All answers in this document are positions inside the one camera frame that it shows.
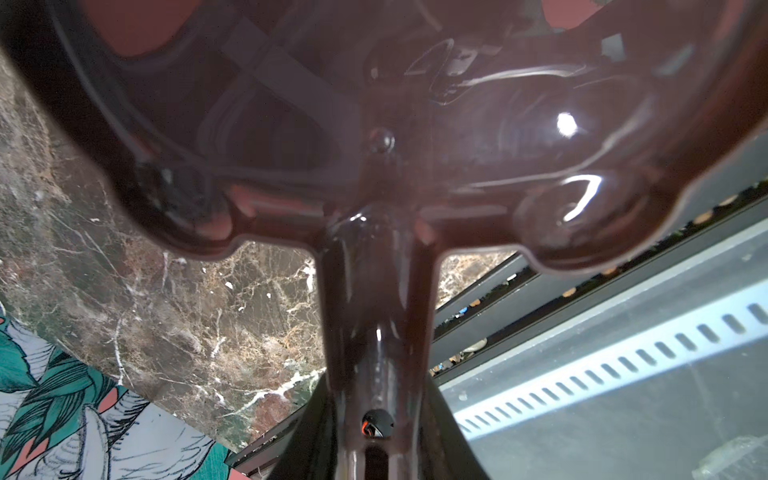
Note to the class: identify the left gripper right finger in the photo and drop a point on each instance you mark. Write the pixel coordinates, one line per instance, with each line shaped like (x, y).
(444, 453)

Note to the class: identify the white slotted cable duct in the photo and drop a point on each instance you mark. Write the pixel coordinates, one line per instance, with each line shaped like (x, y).
(735, 320)

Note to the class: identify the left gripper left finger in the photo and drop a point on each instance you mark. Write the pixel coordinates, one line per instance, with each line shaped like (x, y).
(311, 451)

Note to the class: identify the dark brown dustpan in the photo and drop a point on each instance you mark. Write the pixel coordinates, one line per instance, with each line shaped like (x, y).
(382, 136)

